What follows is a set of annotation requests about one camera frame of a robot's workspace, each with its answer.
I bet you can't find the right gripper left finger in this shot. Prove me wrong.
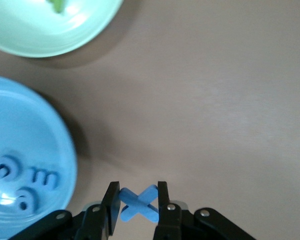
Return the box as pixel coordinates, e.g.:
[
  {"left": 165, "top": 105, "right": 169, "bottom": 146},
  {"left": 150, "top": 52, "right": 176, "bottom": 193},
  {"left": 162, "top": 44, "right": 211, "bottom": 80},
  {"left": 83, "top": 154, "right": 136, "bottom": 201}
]
[{"left": 9, "top": 181, "right": 123, "bottom": 240}]

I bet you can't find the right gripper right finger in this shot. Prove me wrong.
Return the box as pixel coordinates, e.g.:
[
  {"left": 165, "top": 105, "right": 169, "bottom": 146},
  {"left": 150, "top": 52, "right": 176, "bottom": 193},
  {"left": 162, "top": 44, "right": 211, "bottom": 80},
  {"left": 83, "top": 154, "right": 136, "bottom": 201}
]
[{"left": 152, "top": 181, "right": 256, "bottom": 240}]

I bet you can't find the blue letter X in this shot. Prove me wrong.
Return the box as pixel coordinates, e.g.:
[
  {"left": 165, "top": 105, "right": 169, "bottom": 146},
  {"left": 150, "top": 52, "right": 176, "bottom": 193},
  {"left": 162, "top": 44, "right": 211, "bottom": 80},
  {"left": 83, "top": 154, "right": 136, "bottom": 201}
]
[{"left": 118, "top": 184, "right": 161, "bottom": 223}]

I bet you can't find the blue letter E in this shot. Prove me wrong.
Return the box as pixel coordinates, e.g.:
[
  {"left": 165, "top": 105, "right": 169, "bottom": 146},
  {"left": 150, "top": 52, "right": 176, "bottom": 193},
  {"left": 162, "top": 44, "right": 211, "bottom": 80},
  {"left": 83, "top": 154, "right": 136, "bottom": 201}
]
[{"left": 28, "top": 166, "right": 60, "bottom": 192}]

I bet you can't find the blue letter P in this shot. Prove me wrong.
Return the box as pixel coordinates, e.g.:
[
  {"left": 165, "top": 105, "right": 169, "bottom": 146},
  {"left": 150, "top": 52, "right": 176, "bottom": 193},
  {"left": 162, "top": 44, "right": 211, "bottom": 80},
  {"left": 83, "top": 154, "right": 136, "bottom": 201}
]
[{"left": 12, "top": 187, "right": 42, "bottom": 216}]

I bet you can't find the blue letter G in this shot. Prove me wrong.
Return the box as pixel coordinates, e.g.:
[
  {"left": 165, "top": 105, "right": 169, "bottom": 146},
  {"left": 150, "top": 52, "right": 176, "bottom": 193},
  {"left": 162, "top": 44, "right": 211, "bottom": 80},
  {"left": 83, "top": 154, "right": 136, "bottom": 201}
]
[{"left": 0, "top": 154, "right": 25, "bottom": 185}]

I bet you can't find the green letter P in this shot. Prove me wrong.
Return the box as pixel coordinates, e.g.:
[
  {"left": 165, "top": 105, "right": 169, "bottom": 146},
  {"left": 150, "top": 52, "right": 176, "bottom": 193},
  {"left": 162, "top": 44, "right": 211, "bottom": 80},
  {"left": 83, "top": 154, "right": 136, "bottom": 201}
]
[{"left": 46, "top": 0, "right": 67, "bottom": 14}]

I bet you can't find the blue plate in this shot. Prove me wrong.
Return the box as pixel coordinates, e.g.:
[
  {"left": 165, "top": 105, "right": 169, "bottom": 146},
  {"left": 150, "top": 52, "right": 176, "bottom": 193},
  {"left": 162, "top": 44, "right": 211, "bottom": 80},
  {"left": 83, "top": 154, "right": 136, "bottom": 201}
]
[{"left": 0, "top": 74, "right": 79, "bottom": 240}]

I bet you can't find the brown table cover sheet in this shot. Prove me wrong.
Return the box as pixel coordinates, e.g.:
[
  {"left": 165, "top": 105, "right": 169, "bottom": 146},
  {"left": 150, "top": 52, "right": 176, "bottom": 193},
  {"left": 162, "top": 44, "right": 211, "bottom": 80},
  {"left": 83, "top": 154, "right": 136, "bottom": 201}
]
[{"left": 0, "top": 0, "right": 300, "bottom": 240}]

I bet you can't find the light green plate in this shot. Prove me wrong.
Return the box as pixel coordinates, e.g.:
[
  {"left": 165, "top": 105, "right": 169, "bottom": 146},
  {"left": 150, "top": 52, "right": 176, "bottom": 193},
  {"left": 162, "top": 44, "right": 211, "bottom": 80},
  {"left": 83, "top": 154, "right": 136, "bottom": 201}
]
[{"left": 0, "top": 0, "right": 125, "bottom": 59}]

